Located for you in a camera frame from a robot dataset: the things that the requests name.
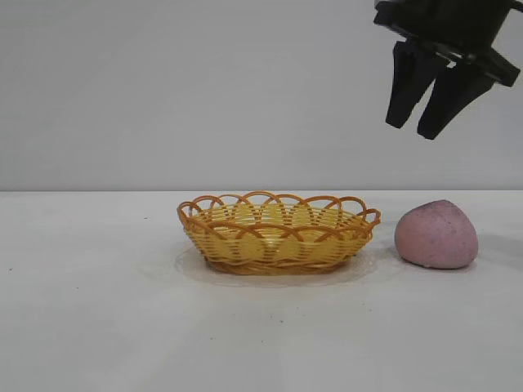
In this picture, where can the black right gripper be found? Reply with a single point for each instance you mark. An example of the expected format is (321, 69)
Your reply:
(449, 24)

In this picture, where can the pink speckled peach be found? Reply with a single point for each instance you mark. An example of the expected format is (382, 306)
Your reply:
(435, 237)

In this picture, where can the yellow woven plastic basket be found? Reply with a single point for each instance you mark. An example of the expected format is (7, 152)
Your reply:
(253, 251)

